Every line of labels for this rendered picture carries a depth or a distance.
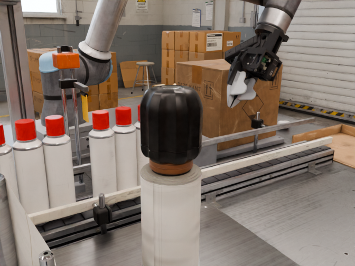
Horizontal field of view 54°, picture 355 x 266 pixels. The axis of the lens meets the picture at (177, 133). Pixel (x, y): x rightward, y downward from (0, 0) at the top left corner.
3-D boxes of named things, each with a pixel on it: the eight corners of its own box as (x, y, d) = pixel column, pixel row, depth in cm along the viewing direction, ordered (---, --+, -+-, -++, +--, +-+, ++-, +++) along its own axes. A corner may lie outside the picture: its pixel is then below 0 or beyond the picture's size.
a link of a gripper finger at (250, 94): (242, 111, 84) (258, 76, 84) (226, 106, 89) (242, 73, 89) (250, 115, 86) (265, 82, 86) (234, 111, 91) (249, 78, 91)
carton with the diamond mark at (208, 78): (217, 151, 115) (222, 69, 106) (175, 133, 133) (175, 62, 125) (276, 135, 132) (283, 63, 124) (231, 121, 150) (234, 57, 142)
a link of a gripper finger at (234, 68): (227, 82, 85) (242, 49, 85) (223, 81, 86) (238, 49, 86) (239, 90, 88) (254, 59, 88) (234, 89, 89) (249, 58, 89)
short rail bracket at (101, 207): (100, 254, 67) (96, 198, 63) (94, 246, 69) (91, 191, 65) (115, 248, 68) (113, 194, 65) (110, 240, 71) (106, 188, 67)
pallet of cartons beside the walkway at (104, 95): (121, 122, 455) (119, 52, 428) (61, 134, 402) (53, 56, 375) (78, 105, 541) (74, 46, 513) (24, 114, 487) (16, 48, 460)
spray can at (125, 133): (121, 203, 75) (117, 112, 69) (110, 194, 79) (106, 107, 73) (142, 197, 78) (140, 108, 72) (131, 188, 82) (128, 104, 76)
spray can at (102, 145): (99, 211, 72) (93, 116, 66) (89, 201, 76) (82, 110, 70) (121, 204, 75) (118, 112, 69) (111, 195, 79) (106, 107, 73)
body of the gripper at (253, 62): (254, 70, 80) (277, 23, 80) (230, 66, 87) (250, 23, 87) (272, 84, 85) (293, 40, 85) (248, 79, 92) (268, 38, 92)
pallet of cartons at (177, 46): (199, 122, 456) (202, 32, 421) (158, 110, 515) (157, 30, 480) (253, 108, 533) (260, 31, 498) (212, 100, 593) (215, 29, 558)
